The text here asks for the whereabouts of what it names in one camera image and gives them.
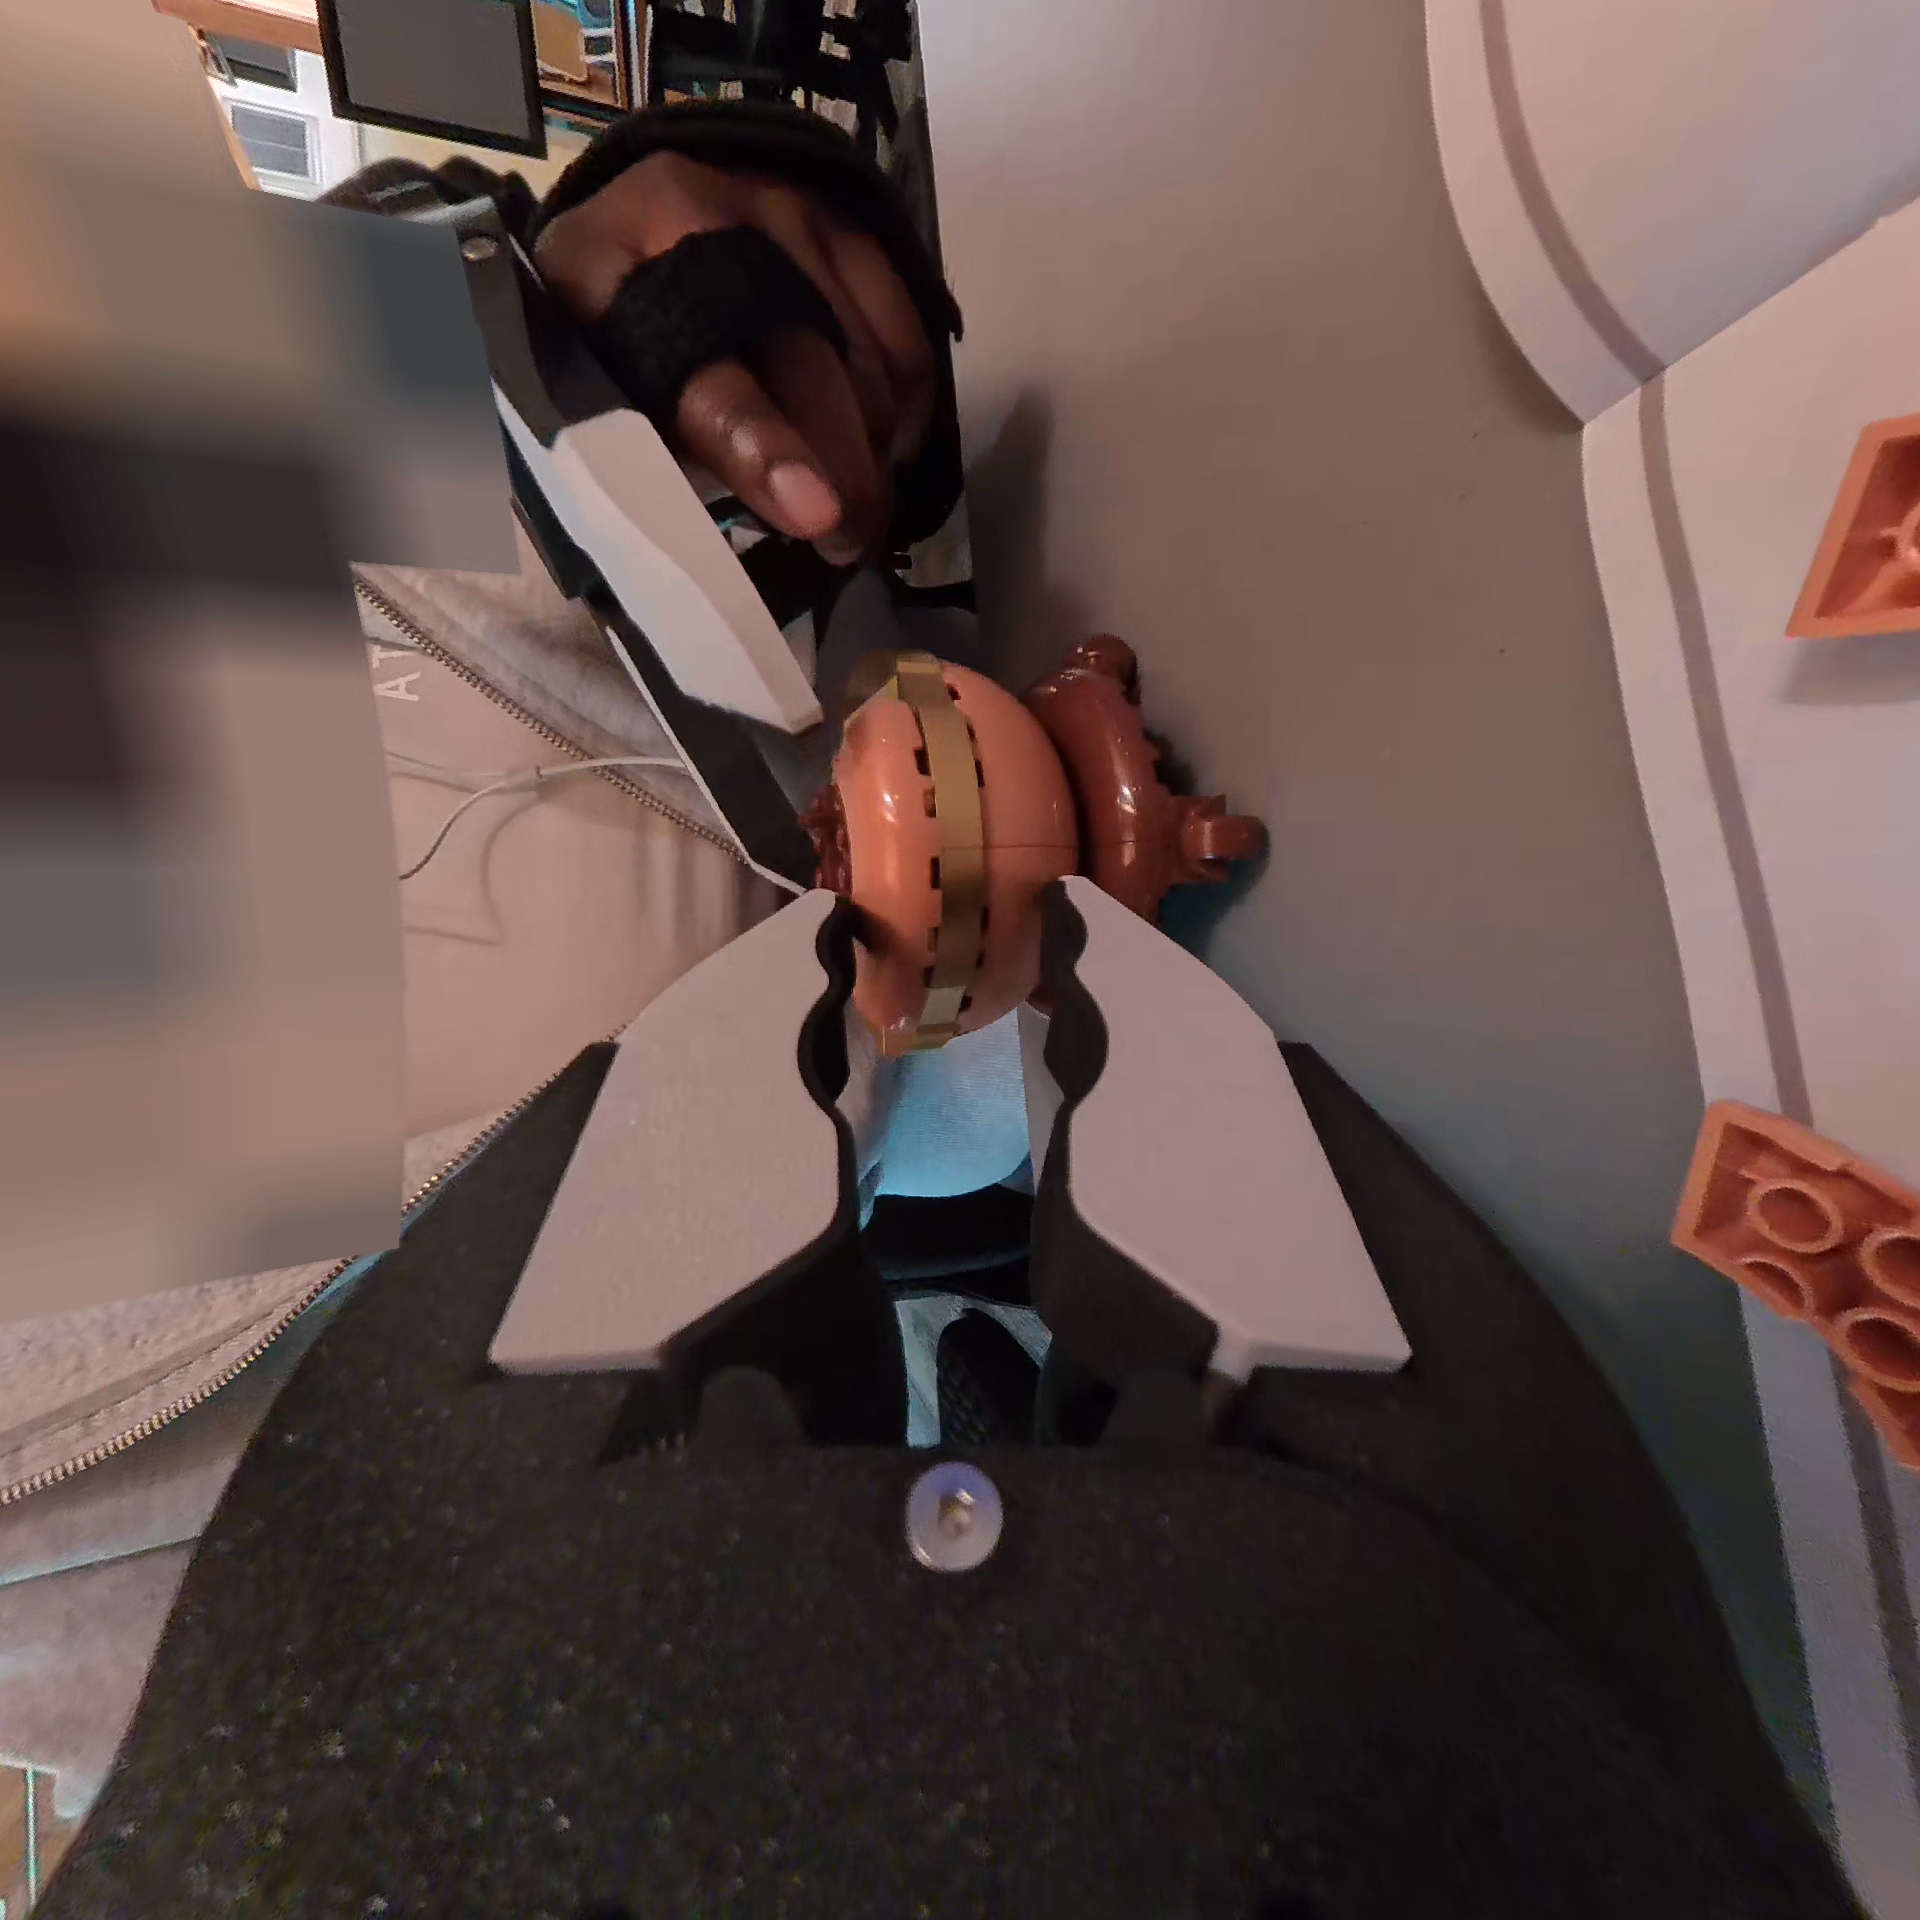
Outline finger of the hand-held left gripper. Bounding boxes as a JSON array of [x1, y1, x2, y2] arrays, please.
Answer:
[[497, 391, 829, 735]]

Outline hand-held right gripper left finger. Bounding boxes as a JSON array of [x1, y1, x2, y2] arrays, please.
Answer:
[[489, 887, 873, 1383]]

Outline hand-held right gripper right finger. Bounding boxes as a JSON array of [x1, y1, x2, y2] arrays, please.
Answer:
[[1022, 877, 1414, 1425]]

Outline brick pot model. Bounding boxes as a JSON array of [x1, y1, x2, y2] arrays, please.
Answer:
[[806, 630, 1270, 1058]]

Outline black computer monitor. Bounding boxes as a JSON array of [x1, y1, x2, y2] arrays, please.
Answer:
[[315, 0, 552, 158]]

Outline studded orange arc brick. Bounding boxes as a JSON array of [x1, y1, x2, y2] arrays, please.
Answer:
[[1790, 415, 1920, 639], [1669, 1100, 1920, 1471]]

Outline white instruction booklet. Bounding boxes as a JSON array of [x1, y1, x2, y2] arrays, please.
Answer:
[[1426, 0, 1920, 1920]]

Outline white earphone cable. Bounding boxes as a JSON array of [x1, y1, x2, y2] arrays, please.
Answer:
[[398, 751, 752, 887]]

